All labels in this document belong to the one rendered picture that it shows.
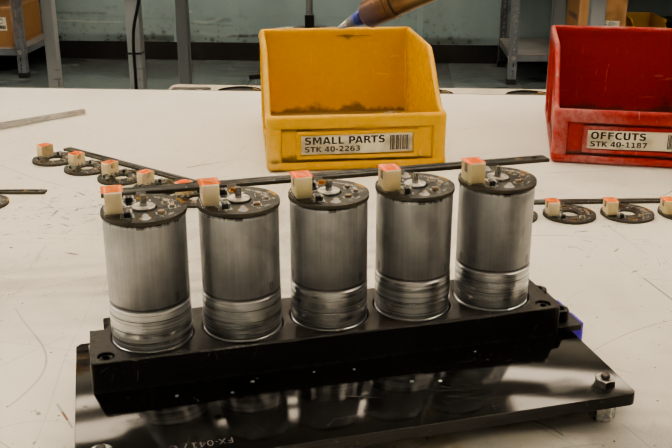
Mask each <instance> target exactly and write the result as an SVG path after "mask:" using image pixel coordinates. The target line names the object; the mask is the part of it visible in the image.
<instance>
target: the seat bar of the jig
mask: <svg viewBox="0 0 672 448"><path fill-rule="evenodd" d="M453 296H454V279H453V280H450V289H449V311H448V312H447V313H446V314H445V315H443V316H441V317H439V318H436V319H432V320H427V321H402V320H396V319H392V318H389V317H386V316H384V315H382V314H380V313H379V312H377V311H376V310H375V308H374V288H370V289H367V320H366V321H365V322H364V323H363V324H361V325H359V326H357V327H355V328H352V329H348V330H344V331H336V332H321V331H314V330H309V329H306V328H303V327H300V326H298V325H297V324H295V323H294V322H293V321H292V320H291V297H288V298H281V306H282V328H281V329H280V330H279V331H278V332H277V333H276V334H274V335H272V336H270V337H268V338H265V339H262V340H258V341H253V342H243V343H235V342H225V341H221V340H217V339H214V338H212V337H210V336H208V335H207V334H206V333H205V332H204V320H203V307H197V308H192V321H193V337H192V338H191V340H190V341H188V342H187V343H186V344H184V345H182V346H180V347H178V348H176V349H173V350H170V351H166V352H161V353H153V354H137V353H130V352H126V351H123V350H120V349H118V348H117V347H115V346H114V345H113V342H112V331H111V320H110V317H108V318H104V319H103V325H104V330H96V331H90V368H91V378H92V388H93V394H103V393H111V392H118V391H126V390H134V389H142V388H149V387H157V386H165V385H172V384H180V383H188V382H196V381H203V380H211V379H219V378H227V377H234V376H242V375H250V374H257V373H265V372H273V371H281V370H288V369H296V368H304V367H311V366H319V365H327V364H335V363H342V362H350V361H358V360H365V359H373V358H381V357H389V356H396V355H404V354H412V353H420V352H427V351H435V350H443V349H450V348H458V347H466V346H474V345H481V344H489V343H497V342H504V341H512V340H520V339H528V338H535V337H543V336H551V335H557V334H558V326H559V315H560V306H559V305H557V304H556V303H555V302H554V301H553V300H552V299H551V298H550V297H549V296H547V295H546V294H545V293H544V292H543V291H542V290H541V289H540V288H539V287H538V286H537V285H536V284H535V283H533V282H532V281H531V280H530V279H529V281H528V295H527V303H526V304H525V305H524V306H522V307H520V308H517V309H514V310H509V311H484V310H478V309H474V308H470V307H468V306H465V305H463V304H461V303H459V302H458V301H457V300H456V299H455V298H454V297H453Z"/></svg>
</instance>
